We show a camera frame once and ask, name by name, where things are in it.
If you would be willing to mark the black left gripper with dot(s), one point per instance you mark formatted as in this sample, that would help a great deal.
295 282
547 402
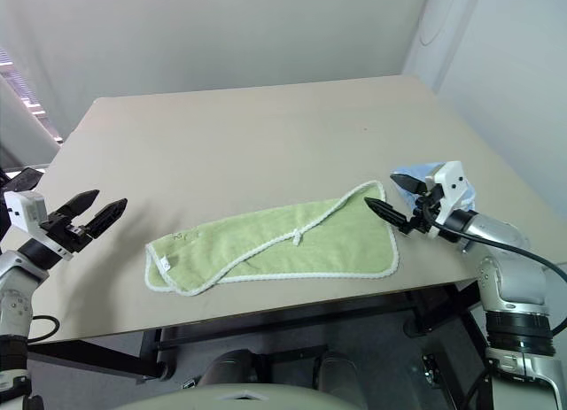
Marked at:
66 235

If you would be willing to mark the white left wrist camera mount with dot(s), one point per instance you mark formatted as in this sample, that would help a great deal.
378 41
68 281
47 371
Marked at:
24 211

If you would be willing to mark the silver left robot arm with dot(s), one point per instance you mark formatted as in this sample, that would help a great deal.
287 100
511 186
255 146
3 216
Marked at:
13 304

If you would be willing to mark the grey robot torso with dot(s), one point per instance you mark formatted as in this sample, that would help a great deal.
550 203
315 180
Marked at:
243 401

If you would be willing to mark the light blue cloth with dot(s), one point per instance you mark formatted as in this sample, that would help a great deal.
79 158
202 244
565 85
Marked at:
416 168

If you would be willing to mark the window blinds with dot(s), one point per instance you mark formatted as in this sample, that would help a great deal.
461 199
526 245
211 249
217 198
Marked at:
22 91

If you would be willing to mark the dark rounded shape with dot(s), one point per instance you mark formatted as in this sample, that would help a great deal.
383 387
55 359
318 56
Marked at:
339 374
230 365

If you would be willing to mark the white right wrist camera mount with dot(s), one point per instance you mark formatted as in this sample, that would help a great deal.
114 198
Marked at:
452 186

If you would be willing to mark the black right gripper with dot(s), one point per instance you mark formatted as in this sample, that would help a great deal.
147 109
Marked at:
421 219

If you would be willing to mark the black flat object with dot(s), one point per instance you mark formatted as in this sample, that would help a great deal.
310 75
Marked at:
22 177

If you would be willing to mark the green towel with white trim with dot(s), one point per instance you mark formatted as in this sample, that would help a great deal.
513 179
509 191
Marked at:
274 255

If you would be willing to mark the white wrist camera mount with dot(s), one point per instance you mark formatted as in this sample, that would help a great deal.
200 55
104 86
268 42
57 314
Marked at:
24 211
452 186

